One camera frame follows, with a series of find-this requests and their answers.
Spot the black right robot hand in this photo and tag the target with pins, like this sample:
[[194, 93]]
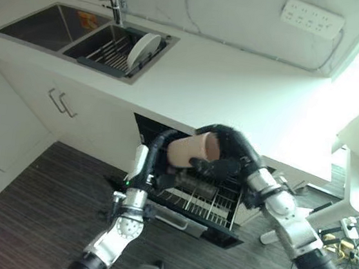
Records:
[[227, 169]]

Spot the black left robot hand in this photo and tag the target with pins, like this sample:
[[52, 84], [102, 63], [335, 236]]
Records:
[[170, 181]]

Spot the pink cup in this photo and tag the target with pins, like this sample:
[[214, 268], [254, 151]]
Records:
[[187, 151]]

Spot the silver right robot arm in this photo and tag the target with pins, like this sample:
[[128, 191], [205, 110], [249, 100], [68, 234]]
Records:
[[290, 218]]

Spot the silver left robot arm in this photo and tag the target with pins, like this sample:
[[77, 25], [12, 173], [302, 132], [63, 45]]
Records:
[[127, 226]]

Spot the black dishwasher drawer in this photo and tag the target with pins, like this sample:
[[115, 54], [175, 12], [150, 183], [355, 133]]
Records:
[[219, 239]]

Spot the white furniture foot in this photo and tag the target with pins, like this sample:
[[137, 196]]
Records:
[[269, 238]]

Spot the white base cabinet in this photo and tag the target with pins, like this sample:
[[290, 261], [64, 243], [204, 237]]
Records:
[[95, 131]]

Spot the white plate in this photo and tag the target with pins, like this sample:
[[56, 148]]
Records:
[[142, 49]]

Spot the white floor power strip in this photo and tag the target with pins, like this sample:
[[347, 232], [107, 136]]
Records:
[[350, 227]]

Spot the dark dish drainer rack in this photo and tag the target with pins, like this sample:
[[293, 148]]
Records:
[[90, 62]]

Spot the orange item in sink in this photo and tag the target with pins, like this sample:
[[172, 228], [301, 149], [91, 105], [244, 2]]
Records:
[[87, 20]]

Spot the stainless steel double sink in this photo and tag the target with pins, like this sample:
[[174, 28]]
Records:
[[42, 24]]

